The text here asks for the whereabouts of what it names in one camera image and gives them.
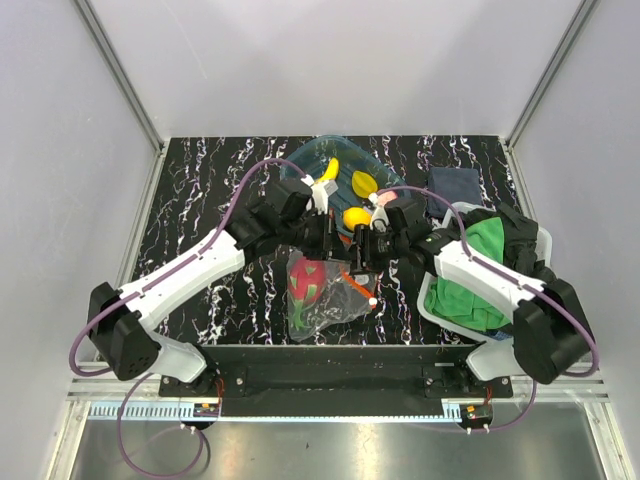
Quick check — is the purple floor cable loop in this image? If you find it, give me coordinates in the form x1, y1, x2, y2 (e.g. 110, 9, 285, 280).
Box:
117, 374, 207, 479

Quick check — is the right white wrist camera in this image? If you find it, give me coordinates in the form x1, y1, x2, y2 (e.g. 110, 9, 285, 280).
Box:
368, 193, 389, 233

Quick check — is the white plastic basket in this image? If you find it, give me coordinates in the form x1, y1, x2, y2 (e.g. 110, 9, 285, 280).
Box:
417, 200, 554, 351

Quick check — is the black cloth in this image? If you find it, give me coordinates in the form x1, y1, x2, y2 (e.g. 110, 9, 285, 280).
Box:
459, 203, 556, 283

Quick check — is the green cloth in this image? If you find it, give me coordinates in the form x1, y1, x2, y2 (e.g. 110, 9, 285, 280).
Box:
425, 218, 509, 332

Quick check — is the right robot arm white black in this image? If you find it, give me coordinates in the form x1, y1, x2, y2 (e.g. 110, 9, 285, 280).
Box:
349, 198, 599, 397

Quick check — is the aluminium frame post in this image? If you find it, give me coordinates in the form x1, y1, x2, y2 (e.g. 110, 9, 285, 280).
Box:
71, 0, 165, 153
505, 0, 600, 149

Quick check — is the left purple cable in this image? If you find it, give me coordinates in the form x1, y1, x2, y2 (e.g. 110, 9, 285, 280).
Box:
68, 158, 311, 377

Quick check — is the yellow fake banana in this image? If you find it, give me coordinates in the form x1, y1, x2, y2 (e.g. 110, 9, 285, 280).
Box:
315, 157, 340, 183

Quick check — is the red fake fruit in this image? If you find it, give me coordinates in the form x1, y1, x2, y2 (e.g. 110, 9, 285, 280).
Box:
288, 257, 326, 330

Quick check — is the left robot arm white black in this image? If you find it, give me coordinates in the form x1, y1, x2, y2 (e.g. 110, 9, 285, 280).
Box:
89, 177, 348, 396

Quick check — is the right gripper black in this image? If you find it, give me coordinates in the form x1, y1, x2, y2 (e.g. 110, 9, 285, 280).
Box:
334, 223, 408, 277

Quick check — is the orange fake fruit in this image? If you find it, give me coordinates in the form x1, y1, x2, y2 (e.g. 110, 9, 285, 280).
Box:
342, 207, 371, 232

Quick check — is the teal plastic container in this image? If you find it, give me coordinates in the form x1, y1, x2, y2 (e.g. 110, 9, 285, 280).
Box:
287, 135, 405, 238

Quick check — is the clear zip top bag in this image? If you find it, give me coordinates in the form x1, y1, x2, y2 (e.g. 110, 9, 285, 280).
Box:
286, 250, 379, 342

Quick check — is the left aluminium frame post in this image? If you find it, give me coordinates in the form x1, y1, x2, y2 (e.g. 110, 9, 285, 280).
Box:
71, 0, 165, 153

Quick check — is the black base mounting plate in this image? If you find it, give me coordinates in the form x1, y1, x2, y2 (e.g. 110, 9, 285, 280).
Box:
159, 345, 513, 420

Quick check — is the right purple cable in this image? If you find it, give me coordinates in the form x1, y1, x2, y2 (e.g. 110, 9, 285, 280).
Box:
374, 185, 600, 376

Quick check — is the purple fake fruit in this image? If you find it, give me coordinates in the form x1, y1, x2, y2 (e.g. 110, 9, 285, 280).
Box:
378, 191, 398, 206

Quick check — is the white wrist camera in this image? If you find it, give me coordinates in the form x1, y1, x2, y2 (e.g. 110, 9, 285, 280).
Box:
302, 175, 338, 214
368, 193, 389, 233

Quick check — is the navy folded cloth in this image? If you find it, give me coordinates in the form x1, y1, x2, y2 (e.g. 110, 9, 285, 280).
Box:
427, 167, 483, 205

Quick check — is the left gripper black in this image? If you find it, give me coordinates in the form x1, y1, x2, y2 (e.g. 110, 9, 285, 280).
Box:
280, 208, 353, 264

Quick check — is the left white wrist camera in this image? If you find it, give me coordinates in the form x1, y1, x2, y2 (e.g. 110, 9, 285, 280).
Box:
302, 175, 338, 214

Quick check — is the right aluminium frame post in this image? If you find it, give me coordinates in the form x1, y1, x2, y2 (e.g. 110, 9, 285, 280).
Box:
505, 0, 600, 149

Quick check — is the yellow fake lemon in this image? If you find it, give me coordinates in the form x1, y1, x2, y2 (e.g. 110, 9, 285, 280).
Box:
351, 171, 379, 199

